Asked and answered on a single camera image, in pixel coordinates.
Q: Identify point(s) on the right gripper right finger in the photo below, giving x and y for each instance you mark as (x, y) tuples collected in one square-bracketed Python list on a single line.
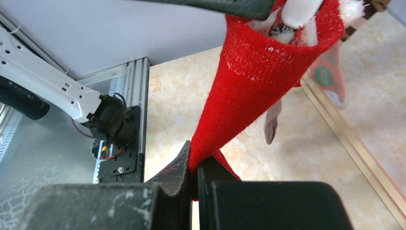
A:
[(226, 203)]

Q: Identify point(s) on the red sock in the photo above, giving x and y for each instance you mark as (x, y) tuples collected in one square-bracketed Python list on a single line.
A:
[(254, 72)]

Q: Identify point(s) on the white plastic sock hanger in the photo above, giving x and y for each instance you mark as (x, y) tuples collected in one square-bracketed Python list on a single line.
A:
[(296, 13)]

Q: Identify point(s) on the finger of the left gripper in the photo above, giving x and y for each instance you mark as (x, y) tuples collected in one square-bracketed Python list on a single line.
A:
[(251, 9)]

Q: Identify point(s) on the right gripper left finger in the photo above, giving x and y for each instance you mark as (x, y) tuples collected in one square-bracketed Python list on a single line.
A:
[(161, 203)]

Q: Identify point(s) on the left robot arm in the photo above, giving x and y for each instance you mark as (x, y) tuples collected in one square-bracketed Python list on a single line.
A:
[(57, 92)]

